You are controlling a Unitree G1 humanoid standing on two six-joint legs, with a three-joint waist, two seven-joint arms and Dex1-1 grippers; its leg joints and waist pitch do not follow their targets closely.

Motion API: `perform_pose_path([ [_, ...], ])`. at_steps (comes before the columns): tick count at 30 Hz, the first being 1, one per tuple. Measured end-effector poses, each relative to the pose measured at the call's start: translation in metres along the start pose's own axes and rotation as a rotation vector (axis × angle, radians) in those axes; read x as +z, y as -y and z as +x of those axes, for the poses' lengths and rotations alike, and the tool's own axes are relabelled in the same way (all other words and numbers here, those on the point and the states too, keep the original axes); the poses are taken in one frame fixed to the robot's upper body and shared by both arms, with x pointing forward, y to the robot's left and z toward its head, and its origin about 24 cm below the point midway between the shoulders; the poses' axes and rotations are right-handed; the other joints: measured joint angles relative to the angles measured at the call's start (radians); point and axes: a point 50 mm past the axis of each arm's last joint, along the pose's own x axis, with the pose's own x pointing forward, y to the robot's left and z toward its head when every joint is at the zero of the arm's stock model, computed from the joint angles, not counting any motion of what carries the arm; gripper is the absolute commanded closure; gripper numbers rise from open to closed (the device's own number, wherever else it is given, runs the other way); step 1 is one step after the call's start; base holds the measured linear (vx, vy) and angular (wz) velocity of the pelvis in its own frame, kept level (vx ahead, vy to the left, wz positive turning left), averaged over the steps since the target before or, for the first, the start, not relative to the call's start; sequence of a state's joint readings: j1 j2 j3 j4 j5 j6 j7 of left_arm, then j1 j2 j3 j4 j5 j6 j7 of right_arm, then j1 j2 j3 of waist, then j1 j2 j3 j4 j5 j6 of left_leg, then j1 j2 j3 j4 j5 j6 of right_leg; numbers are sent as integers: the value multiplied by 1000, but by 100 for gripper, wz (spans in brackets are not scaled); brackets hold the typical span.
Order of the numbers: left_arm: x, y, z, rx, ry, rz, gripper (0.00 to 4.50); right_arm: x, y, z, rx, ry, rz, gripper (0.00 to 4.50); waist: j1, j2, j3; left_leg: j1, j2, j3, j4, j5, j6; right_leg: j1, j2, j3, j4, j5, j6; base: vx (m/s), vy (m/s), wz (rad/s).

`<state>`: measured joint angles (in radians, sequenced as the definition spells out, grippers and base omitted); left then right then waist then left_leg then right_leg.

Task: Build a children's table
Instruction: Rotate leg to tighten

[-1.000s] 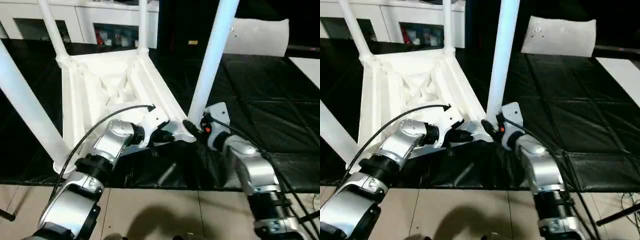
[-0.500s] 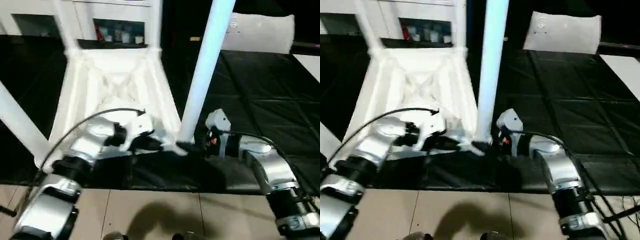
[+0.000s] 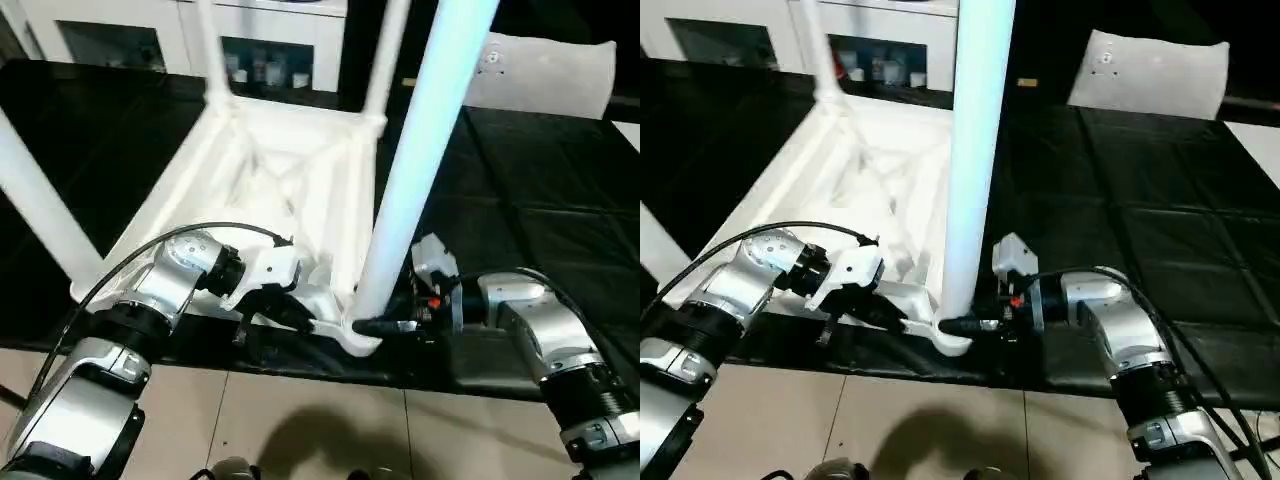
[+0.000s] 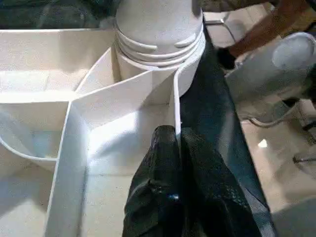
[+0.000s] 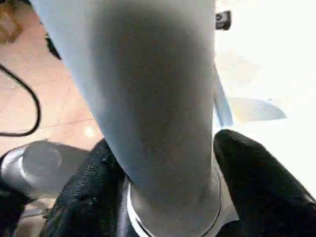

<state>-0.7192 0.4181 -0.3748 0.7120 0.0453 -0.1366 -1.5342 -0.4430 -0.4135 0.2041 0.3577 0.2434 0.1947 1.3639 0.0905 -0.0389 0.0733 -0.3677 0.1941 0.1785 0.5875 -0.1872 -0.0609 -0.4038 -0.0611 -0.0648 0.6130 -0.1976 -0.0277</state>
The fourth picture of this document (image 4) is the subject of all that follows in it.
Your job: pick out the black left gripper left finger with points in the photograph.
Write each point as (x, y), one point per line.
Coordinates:
(155, 197)

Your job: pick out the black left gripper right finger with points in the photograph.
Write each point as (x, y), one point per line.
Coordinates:
(212, 202)

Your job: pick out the white plastic table leg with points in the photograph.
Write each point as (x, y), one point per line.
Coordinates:
(158, 22)

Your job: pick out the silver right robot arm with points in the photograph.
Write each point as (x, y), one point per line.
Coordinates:
(276, 69)

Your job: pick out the black work mat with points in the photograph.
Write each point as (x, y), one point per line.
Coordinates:
(212, 108)

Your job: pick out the white plastic table top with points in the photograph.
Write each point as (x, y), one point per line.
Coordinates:
(44, 123)

